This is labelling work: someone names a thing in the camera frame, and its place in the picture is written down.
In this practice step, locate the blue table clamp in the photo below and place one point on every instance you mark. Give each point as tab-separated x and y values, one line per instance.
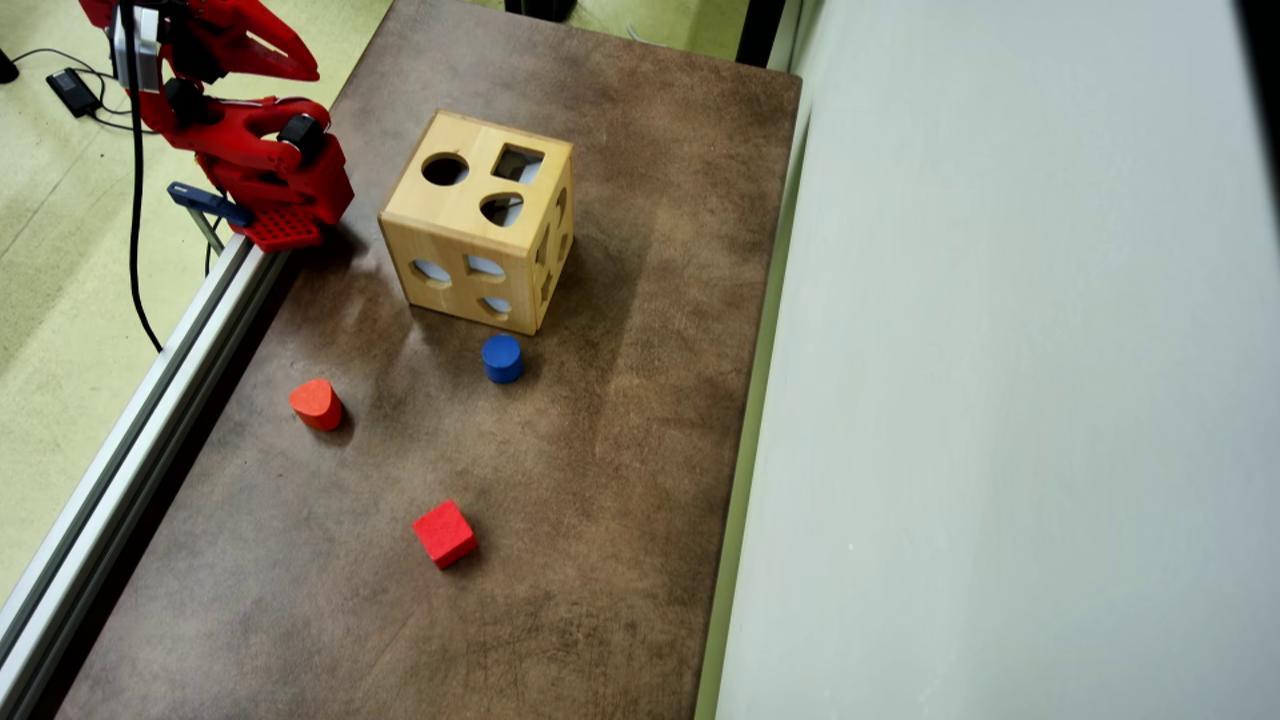
210	205

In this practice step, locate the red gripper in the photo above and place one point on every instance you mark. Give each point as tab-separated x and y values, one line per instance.
262	38

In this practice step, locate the small black floor object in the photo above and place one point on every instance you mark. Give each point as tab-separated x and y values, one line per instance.
6	68

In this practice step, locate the wooden shape sorter box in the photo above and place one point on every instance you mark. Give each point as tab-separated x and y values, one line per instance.
480	220

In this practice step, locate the red robot arm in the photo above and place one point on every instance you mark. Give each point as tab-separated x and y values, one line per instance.
300	190

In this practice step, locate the aluminium profile rail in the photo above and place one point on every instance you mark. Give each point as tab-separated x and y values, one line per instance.
130	440

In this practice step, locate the red wooden cube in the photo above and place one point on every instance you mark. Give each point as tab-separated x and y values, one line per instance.
445	533

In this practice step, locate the red rounded triangle block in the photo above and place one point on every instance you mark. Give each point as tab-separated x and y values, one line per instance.
316	403

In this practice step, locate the dark vertical post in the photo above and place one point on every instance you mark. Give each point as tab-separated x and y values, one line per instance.
762	30

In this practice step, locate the black object on floor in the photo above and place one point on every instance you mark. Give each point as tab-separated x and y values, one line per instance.
540	8

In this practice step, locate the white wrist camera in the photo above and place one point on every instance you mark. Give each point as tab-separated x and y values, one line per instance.
140	50

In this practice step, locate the black power adapter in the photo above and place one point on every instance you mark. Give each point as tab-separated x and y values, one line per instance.
73	92

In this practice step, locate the blue wooden cylinder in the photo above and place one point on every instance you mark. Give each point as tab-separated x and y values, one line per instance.
502	358

